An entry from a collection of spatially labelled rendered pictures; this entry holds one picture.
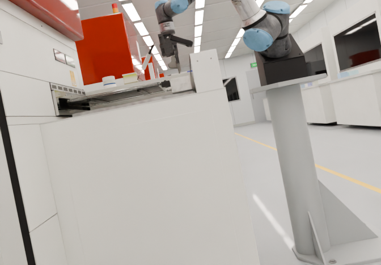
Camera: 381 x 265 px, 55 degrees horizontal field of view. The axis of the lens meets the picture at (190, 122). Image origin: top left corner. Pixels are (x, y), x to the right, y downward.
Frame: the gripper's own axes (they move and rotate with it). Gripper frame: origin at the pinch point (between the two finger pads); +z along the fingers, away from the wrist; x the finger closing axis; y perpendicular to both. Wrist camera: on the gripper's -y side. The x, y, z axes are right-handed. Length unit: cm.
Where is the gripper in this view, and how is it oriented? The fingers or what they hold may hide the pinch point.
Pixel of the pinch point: (180, 70)
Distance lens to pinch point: 186.5
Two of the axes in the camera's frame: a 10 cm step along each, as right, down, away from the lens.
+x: 0.1, 0.7, -10.0
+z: 2.1, 9.8, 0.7
